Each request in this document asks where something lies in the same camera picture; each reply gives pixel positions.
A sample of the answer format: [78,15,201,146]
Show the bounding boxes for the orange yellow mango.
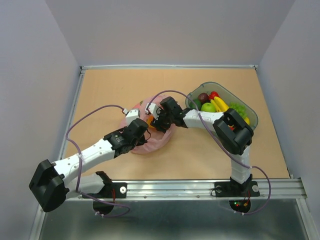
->
[145,115,155,129]

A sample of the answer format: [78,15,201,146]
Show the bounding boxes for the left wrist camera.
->
[125,108,140,126]

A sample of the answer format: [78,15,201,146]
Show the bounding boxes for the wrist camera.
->
[125,108,140,126]
[145,102,162,120]

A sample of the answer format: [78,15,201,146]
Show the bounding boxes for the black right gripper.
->
[150,106,174,133]

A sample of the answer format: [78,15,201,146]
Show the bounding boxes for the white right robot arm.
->
[145,96,259,198]

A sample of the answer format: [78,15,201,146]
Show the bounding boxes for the dark green lime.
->
[192,99,202,110]

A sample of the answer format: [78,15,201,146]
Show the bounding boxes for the red wax apple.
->
[208,91,220,100]

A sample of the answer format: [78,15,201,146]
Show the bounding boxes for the light green apple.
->
[200,102,216,113]

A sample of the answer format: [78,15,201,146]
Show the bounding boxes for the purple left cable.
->
[65,104,131,219]

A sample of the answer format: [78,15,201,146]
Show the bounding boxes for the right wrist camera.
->
[145,102,162,120]

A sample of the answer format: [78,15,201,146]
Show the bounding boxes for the green grape bunch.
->
[229,102,247,119]

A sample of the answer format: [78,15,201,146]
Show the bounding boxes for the yellow lemon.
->
[244,117,251,125]

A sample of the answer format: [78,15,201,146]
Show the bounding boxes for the yellow banana bunch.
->
[210,97,230,112]

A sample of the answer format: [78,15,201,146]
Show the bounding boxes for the dark purple passion fruit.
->
[197,92,210,104]

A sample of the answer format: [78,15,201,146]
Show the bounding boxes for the pink plastic bag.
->
[131,97,177,154]

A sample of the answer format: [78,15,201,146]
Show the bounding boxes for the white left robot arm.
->
[29,118,149,213]

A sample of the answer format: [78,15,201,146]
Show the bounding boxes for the teal plastic fruit tray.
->
[187,81,259,130]

